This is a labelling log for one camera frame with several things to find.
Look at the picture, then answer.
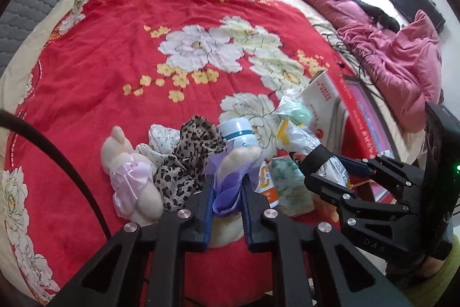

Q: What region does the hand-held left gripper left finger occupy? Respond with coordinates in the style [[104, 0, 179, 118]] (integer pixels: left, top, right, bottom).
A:
[[47, 175, 215, 307]]

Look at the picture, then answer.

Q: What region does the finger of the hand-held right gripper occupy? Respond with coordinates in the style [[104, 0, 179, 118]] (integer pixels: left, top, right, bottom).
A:
[[336, 153, 426, 196], [304, 173, 412, 232]]

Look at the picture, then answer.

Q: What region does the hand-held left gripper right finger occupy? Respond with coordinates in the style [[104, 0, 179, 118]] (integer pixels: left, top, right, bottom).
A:
[[240, 175, 414, 307]]

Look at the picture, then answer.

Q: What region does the green tissue pack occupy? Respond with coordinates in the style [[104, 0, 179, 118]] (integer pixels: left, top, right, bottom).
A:
[[269, 156, 317, 218]]

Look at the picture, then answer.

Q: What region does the cream plush toy purple bow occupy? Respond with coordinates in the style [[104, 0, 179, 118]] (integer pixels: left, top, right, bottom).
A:
[[205, 145, 265, 248]]

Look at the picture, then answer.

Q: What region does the clear plastic snack bag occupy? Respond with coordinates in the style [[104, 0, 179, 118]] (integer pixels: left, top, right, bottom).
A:
[[275, 120, 351, 189]]

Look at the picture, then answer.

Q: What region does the leopard print scarf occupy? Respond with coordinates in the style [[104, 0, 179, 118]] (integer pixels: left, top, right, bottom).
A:
[[153, 115, 228, 212]]

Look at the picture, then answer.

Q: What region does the cream plush toy pink bow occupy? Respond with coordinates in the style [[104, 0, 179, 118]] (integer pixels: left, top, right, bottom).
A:
[[101, 126, 164, 226]]

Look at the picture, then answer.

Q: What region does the green sponge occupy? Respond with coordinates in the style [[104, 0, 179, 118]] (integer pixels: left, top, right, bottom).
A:
[[275, 93, 317, 128]]

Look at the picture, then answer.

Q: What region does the person's right forearm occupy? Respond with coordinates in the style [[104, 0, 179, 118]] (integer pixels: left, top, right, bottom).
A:
[[424, 235, 460, 307]]

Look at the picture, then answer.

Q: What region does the orange white tube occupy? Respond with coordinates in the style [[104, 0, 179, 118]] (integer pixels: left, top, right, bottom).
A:
[[255, 159, 281, 209]]

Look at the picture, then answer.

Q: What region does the white bottle blue band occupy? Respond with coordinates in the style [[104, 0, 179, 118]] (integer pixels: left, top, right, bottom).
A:
[[217, 119, 257, 153]]

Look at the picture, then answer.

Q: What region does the red white tissue box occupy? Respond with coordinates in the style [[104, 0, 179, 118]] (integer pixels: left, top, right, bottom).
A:
[[300, 70, 349, 149]]

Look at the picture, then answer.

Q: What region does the white floral cloth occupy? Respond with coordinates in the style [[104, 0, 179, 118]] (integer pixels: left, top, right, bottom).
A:
[[135, 123, 180, 167]]

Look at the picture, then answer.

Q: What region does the pink duvet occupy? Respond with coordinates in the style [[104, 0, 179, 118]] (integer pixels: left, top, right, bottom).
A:
[[285, 0, 444, 133]]

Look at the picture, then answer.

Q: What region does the black garment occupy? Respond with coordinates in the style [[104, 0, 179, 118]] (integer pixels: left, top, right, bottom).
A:
[[356, 0, 401, 34]]

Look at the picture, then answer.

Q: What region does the red floral blanket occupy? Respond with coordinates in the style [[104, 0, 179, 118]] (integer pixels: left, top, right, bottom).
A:
[[0, 0, 396, 307]]

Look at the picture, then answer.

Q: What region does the black monitor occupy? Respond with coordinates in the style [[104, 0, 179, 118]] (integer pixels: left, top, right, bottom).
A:
[[389, 0, 446, 34]]

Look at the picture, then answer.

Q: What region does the thin black cable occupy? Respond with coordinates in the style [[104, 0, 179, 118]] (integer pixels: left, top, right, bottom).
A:
[[313, 23, 389, 99]]

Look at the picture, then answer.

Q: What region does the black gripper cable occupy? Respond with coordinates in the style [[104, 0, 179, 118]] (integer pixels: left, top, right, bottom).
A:
[[0, 111, 112, 243]]

